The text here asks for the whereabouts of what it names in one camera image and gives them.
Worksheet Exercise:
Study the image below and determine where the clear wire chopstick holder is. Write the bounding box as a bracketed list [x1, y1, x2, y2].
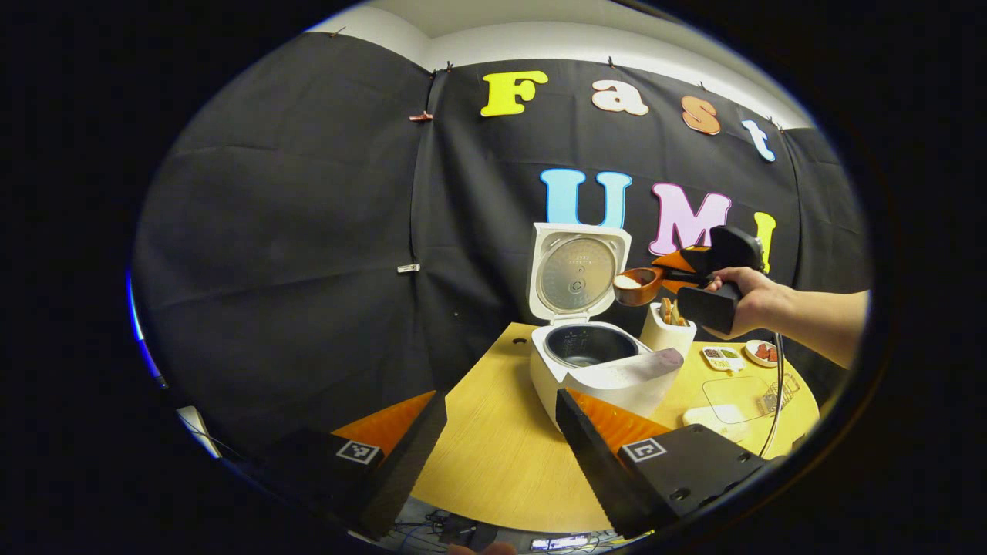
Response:
[756, 372, 800, 415]

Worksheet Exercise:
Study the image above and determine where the white divided dish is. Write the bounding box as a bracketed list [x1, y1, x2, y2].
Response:
[700, 345, 746, 374]

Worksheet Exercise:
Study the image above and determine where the clear plastic container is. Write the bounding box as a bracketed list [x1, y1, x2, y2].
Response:
[682, 375, 772, 442]

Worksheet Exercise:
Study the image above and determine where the white toaster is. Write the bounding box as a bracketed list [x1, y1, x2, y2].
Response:
[639, 301, 698, 359]

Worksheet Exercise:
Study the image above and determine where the brown wooden spoon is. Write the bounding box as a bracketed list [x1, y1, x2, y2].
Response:
[612, 265, 679, 308]

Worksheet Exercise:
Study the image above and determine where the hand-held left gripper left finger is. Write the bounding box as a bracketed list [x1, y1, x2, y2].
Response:
[231, 389, 449, 540]

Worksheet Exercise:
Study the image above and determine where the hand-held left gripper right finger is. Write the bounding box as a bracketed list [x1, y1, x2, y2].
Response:
[555, 388, 780, 540]

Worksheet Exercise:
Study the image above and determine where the white rice cooker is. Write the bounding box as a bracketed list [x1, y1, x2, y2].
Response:
[527, 222, 686, 432]

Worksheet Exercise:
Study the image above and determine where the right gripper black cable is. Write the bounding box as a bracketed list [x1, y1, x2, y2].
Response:
[758, 331, 786, 457]

